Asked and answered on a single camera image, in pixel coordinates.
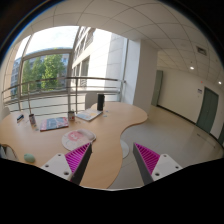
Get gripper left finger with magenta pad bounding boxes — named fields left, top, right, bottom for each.
left=42, top=143, right=92, bottom=185

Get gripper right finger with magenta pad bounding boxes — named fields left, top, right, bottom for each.
left=133, top=143, right=182, bottom=185

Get round white pink mouse pad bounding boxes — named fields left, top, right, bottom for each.
left=62, top=129, right=96, bottom=151

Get pale green computer mouse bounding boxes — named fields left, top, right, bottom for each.
left=24, top=154, right=35, bottom=163

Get red blue book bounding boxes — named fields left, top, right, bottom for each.
left=40, top=117, right=69, bottom=131

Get white red drink can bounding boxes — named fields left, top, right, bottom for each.
left=68, top=110, right=75, bottom=121

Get light colourful open booklet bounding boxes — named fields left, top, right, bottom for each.
left=76, top=108, right=102, bottom=121

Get small dark blue object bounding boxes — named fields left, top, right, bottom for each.
left=17, top=114, right=24, bottom=122

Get dark green double door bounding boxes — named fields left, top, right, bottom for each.
left=196, top=88, right=219, bottom=133

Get metal window railing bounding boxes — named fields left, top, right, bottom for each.
left=2, top=76, right=125, bottom=116

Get black cylindrical speaker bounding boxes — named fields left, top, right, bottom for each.
left=97, top=94, right=105, bottom=111

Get grey green far door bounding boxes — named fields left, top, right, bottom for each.
left=151, top=70, right=163, bottom=106

